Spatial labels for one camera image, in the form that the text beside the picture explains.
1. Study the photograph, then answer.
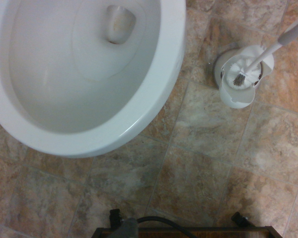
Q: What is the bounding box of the white toilet brush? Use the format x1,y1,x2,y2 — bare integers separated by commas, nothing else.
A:
224,17,298,90

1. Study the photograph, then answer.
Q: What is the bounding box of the white toilet brush holder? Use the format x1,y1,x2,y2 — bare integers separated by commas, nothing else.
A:
214,44,275,110

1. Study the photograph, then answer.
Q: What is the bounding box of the white toilet bowl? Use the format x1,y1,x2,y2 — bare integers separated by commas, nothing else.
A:
0,0,187,159

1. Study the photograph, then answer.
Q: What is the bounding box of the black table caster wheel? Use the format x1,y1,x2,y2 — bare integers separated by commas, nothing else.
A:
230,211,249,228
108,209,123,228

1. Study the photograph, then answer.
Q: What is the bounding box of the dark wooden table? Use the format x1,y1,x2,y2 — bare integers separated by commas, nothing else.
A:
94,225,284,238

